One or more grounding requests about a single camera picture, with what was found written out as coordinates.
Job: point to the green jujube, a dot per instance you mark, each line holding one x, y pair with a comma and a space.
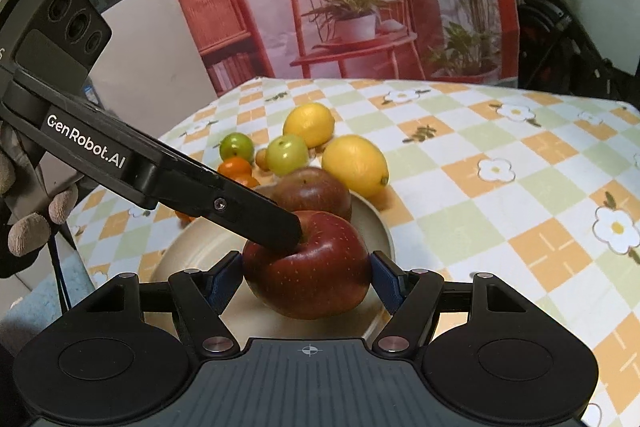
235, 147

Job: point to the green apple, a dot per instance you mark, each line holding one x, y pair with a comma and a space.
286, 154

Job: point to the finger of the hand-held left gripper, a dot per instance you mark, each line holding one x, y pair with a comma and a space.
240, 212

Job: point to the small brown kiwi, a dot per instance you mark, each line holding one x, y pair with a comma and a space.
261, 159

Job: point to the black exercise bike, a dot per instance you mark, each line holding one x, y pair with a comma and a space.
550, 37

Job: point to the dark red apple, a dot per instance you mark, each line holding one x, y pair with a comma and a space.
320, 279

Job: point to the yellow lemon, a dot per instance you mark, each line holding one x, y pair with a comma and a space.
308, 124
355, 164

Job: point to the beige round plate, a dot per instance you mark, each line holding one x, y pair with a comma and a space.
200, 249

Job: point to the white panel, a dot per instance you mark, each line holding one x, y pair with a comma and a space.
150, 57

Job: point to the printed red chair backdrop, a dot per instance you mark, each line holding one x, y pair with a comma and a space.
280, 7

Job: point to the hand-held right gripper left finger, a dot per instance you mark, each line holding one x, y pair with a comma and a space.
227, 279

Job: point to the person's left hand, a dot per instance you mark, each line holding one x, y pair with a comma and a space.
30, 232

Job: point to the brownish red apple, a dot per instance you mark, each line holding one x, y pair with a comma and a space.
315, 194

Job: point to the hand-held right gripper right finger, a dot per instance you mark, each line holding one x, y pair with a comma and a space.
385, 282

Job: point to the orange tangerine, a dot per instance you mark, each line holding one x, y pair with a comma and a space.
185, 216
248, 181
234, 167

